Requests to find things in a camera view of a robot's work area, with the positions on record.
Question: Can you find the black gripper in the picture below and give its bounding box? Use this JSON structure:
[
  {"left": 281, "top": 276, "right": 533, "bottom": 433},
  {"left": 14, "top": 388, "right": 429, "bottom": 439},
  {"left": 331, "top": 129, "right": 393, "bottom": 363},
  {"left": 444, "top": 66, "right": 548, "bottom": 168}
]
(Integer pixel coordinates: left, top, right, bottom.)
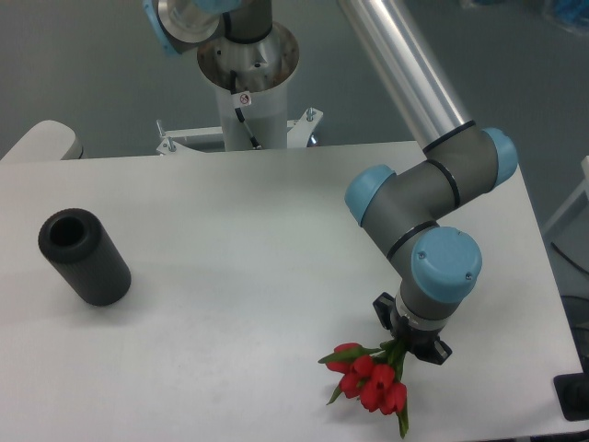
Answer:
[{"left": 373, "top": 292, "right": 452, "bottom": 364}]

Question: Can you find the red tulip bouquet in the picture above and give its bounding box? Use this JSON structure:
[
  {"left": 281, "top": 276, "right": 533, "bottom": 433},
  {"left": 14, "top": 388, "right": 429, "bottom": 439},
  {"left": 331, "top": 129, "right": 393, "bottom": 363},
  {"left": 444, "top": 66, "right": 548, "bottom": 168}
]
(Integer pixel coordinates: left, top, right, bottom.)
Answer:
[{"left": 318, "top": 339, "right": 410, "bottom": 438}]

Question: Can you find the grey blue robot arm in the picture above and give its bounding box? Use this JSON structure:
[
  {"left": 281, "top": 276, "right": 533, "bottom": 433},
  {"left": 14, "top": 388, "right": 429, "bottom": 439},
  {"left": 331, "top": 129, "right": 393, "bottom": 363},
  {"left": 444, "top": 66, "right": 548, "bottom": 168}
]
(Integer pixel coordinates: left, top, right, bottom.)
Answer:
[{"left": 143, "top": 1, "right": 518, "bottom": 365}]

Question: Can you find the black ribbed cylindrical vase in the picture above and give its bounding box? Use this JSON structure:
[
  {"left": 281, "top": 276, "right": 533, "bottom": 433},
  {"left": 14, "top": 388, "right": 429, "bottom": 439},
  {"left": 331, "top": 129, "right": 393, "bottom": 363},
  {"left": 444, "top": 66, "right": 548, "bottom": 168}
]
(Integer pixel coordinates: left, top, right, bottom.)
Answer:
[{"left": 38, "top": 208, "right": 132, "bottom": 307}]

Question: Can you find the black device at table edge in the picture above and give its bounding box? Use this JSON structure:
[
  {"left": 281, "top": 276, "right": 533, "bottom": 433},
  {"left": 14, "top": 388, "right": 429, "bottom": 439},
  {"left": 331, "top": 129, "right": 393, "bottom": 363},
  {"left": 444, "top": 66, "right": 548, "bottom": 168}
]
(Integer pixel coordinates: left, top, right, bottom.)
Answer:
[{"left": 553, "top": 373, "right": 588, "bottom": 422}]

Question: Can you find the white rounded chair back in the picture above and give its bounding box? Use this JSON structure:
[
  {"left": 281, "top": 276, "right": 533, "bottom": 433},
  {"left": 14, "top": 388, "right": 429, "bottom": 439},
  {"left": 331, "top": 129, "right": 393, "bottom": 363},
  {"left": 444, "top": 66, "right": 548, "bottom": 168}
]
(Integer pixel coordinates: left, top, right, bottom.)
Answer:
[{"left": 1, "top": 120, "right": 84, "bottom": 165}]

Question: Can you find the black cable on floor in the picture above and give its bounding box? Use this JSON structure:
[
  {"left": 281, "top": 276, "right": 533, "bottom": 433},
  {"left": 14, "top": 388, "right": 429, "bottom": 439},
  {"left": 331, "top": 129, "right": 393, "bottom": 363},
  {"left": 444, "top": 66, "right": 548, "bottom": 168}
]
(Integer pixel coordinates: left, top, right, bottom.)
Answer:
[{"left": 550, "top": 242, "right": 589, "bottom": 272}]

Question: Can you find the white frame at right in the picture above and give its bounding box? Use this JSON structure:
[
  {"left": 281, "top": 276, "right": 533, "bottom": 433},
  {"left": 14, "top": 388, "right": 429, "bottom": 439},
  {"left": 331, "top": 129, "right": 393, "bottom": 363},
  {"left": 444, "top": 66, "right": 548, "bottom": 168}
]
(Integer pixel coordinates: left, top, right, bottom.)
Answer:
[{"left": 540, "top": 157, "right": 588, "bottom": 237}]

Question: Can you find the black cable on pedestal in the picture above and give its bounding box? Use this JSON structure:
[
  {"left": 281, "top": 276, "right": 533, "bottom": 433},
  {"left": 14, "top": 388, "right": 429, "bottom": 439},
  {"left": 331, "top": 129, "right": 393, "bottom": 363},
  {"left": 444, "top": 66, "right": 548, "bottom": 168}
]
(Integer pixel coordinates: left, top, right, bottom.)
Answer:
[{"left": 229, "top": 69, "right": 264, "bottom": 151}]

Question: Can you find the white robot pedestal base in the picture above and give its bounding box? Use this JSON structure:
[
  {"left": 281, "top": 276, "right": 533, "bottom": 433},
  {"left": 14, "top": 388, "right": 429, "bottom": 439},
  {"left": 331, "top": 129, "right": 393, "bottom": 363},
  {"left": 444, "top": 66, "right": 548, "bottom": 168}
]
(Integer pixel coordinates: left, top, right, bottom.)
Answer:
[{"left": 156, "top": 22, "right": 323, "bottom": 155}]

